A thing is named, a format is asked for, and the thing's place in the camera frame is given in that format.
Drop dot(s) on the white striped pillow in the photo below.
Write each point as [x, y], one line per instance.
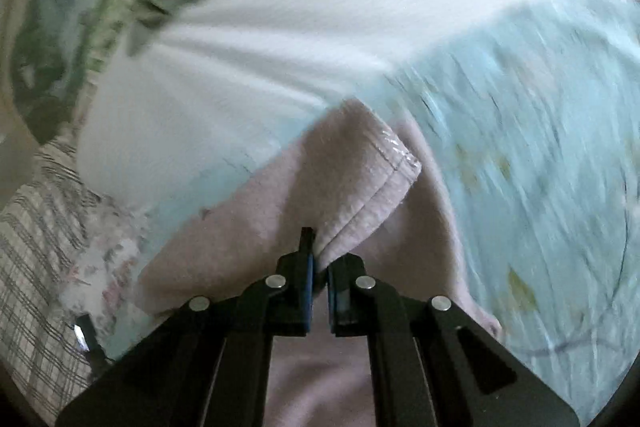
[300, 7]

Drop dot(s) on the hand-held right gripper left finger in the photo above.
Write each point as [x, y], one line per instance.
[309, 292]

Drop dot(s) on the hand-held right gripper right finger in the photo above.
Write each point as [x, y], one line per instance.
[334, 297]

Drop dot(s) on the plaid checked cloth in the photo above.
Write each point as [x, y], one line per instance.
[35, 257]

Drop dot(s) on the light blue floral bed sheet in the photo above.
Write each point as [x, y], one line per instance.
[525, 132]

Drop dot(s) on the pink knit sweater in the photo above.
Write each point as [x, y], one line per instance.
[350, 167]

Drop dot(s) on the white pink floral cloth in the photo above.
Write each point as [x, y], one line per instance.
[110, 257]

